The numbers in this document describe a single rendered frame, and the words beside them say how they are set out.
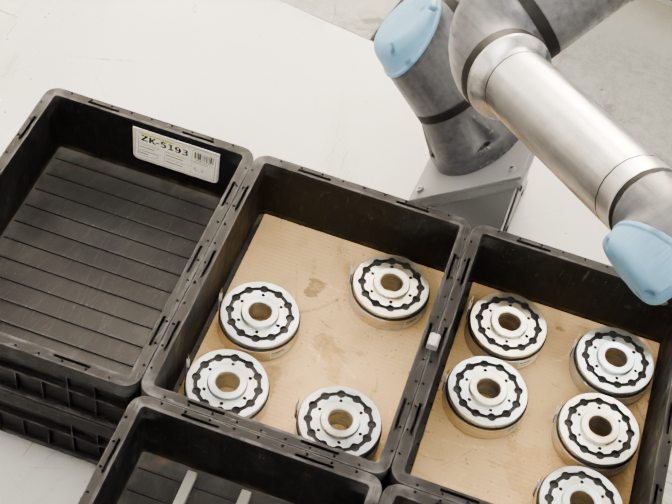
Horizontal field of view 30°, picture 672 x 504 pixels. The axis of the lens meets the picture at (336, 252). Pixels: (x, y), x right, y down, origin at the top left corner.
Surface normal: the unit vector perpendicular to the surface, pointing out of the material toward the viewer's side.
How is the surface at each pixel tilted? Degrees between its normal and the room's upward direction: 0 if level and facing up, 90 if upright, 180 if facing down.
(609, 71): 0
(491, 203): 90
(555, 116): 48
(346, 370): 0
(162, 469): 0
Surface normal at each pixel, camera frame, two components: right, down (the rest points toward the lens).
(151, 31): 0.11, -0.62
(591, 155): -0.66, -0.44
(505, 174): -0.54, -0.70
